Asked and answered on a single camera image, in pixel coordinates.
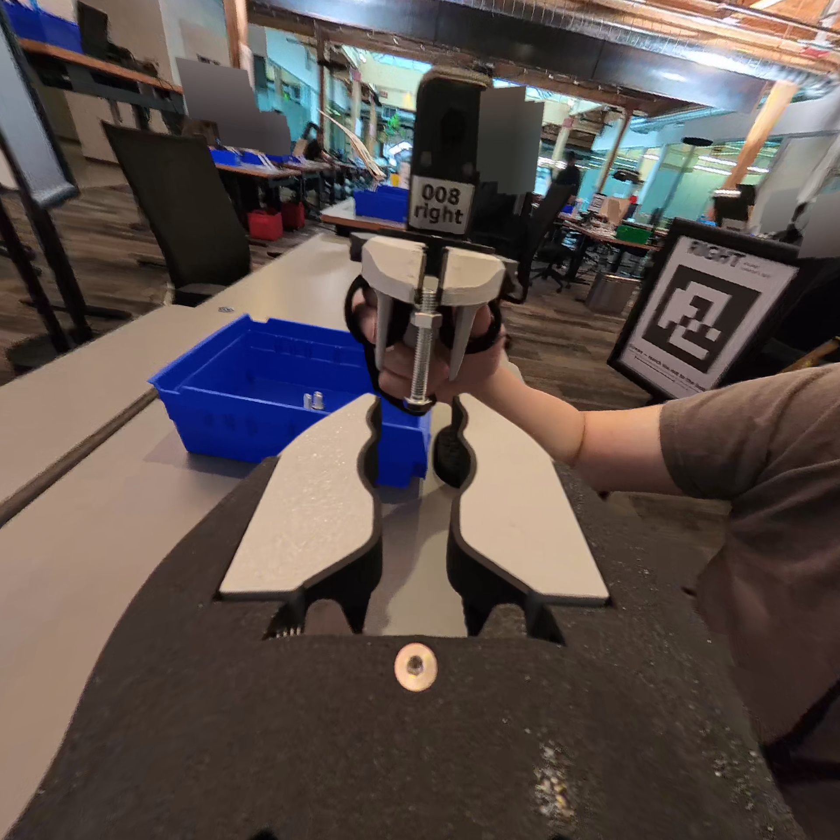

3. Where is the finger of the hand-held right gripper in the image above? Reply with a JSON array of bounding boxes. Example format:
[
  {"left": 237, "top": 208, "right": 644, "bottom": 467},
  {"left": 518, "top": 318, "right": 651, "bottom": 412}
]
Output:
[
  {"left": 441, "top": 248, "right": 508, "bottom": 383},
  {"left": 361, "top": 236, "right": 429, "bottom": 370}
]

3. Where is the wooden desk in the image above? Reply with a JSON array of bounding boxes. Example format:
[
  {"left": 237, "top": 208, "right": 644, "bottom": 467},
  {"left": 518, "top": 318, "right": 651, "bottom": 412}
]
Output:
[{"left": 18, "top": 38, "right": 186, "bottom": 131}]

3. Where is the person's right hand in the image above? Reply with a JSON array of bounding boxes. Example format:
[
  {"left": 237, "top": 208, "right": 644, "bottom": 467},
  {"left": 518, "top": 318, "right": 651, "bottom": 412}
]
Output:
[{"left": 374, "top": 302, "right": 521, "bottom": 411}]

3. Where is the black display stand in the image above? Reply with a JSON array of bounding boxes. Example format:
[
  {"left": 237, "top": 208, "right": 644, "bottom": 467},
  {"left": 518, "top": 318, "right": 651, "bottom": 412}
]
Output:
[{"left": 0, "top": 0, "right": 132, "bottom": 376}]

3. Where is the row of blue bins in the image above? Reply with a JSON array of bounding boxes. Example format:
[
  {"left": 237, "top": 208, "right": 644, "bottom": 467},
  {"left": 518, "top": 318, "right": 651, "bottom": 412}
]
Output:
[{"left": 3, "top": 0, "right": 84, "bottom": 55}]

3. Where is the blue plastic bin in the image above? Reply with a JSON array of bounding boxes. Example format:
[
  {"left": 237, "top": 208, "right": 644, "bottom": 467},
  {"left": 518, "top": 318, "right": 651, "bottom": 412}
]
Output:
[{"left": 147, "top": 314, "right": 432, "bottom": 490}]

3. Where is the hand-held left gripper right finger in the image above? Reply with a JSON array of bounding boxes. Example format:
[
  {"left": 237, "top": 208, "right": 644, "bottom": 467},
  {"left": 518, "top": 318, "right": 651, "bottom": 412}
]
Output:
[{"left": 433, "top": 394, "right": 613, "bottom": 643}]

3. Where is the small blue bin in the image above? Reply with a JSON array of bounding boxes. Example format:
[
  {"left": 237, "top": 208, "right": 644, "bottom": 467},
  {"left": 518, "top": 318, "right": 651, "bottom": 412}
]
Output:
[{"left": 353, "top": 185, "right": 412, "bottom": 225}]

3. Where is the metal trash can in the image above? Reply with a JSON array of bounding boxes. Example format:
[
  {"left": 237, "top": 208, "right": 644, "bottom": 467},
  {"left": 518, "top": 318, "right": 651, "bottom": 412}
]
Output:
[{"left": 585, "top": 272, "right": 641, "bottom": 316}]

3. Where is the black mesh chair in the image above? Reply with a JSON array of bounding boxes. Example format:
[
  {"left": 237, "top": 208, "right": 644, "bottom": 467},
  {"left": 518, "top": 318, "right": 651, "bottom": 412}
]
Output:
[{"left": 521, "top": 182, "right": 573, "bottom": 294}]

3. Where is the long steel bolt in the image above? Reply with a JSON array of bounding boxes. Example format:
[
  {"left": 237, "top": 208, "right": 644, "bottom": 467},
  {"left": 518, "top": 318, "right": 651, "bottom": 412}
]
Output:
[{"left": 403, "top": 276, "right": 442, "bottom": 416}]

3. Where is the framed tag sign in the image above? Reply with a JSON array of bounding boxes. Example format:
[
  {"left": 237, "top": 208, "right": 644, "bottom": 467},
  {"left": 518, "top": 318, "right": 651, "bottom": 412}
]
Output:
[{"left": 607, "top": 218, "right": 802, "bottom": 403}]

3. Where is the black office chair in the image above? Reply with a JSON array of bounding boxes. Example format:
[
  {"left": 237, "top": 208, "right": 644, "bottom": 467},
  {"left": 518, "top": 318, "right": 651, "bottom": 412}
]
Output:
[{"left": 101, "top": 121, "right": 254, "bottom": 308}]

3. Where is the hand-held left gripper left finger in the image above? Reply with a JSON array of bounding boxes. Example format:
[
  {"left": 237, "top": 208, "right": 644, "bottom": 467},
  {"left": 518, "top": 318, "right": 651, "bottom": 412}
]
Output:
[{"left": 218, "top": 392, "right": 385, "bottom": 634}]

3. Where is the person's right forearm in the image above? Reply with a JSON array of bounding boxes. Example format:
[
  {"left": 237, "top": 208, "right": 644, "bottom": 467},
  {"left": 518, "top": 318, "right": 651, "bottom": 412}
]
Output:
[{"left": 505, "top": 364, "right": 665, "bottom": 493}]

